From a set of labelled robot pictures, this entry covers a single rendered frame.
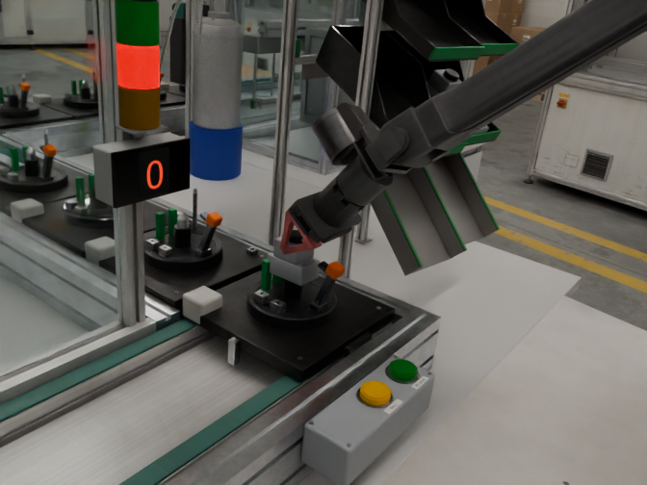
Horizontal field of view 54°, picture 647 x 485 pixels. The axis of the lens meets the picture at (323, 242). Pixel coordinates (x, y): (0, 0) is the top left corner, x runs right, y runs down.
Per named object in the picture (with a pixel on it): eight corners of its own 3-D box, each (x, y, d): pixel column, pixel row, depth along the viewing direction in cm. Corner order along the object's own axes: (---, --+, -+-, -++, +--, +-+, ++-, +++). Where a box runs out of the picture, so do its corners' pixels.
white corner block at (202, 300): (223, 317, 99) (223, 293, 97) (201, 327, 95) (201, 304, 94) (202, 306, 101) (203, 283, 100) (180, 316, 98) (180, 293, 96)
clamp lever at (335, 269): (327, 304, 96) (346, 268, 92) (320, 308, 94) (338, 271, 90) (311, 289, 97) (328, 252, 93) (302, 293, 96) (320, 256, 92)
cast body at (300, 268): (319, 277, 97) (323, 236, 94) (300, 287, 94) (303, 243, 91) (277, 260, 102) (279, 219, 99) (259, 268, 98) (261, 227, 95)
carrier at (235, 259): (276, 267, 116) (281, 203, 111) (174, 313, 98) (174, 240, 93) (188, 227, 129) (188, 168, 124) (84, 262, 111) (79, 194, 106)
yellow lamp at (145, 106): (168, 126, 80) (168, 88, 78) (136, 132, 77) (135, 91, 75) (143, 118, 83) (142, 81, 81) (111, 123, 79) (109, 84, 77)
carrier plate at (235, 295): (394, 319, 103) (396, 307, 102) (300, 383, 85) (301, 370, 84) (282, 269, 116) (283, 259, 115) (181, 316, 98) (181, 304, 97)
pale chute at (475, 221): (483, 238, 129) (500, 228, 126) (444, 252, 121) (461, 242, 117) (424, 119, 134) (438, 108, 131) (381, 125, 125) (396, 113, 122)
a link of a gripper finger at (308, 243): (259, 236, 93) (295, 200, 87) (291, 223, 98) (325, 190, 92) (285, 273, 92) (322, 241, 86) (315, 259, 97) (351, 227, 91)
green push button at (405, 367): (421, 378, 88) (423, 367, 87) (406, 391, 85) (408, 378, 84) (397, 366, 90) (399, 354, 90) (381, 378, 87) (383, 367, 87)
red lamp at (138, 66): (168, 87, 78) (168, 46, 76) (135, 90, 75) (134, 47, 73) (142, 80, 81) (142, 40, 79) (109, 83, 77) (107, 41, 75)
